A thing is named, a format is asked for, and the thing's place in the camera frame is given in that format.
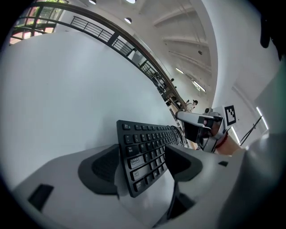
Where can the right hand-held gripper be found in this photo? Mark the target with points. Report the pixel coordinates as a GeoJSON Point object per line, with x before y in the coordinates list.
{"type": "Point", "coordinates": [220, 129]}

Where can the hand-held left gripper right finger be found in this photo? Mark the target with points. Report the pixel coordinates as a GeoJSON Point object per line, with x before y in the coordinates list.
{"type": "Point", "coordinates": [207, 179]}

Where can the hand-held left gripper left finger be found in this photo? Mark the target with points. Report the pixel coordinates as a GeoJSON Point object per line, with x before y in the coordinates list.
{"type": "Point", "coordinates": [67, 179]}

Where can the black keyboard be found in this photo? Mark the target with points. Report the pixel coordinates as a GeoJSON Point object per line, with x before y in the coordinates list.
{"type": "Point", "coordinates": [143, 154]}

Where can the person's right forearm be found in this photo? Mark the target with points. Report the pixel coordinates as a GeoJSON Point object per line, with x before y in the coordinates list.
{"type": "Point", "coordinates": [230, 147]}

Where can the white ceiling tube light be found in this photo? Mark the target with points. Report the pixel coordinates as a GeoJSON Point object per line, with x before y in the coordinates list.
{"type": "Point", "coordinates": [198, 86]}
{"type": "Point", "coordinates": [179, 70]}
{"type": "Point", "coordinates": [259, 111]}

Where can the white desk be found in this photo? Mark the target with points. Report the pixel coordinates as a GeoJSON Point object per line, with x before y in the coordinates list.
{"type": "Point", "coordinates": [156, 64]}

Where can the black metal balcony railing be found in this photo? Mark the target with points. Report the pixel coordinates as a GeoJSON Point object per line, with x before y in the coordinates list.
{"type": "Point", "coordinates": [114, 38]}

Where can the round pendant ceiling lamp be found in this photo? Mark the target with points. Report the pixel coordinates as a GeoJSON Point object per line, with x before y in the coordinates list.
{"type": "Point", "coordinates": [128, 20]}
{"type": "Point", "coordinates": [92, 1]}
{"type": "Point", "coordinates": [130, 0]}

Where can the large glass window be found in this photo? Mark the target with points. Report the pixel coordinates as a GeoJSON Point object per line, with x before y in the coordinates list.
{"type": "Point", "coordinates": [24, 26]}

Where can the black head camera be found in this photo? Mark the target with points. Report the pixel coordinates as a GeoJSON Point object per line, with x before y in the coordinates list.
{"type": "Point", "coordinates": [265, 35]}

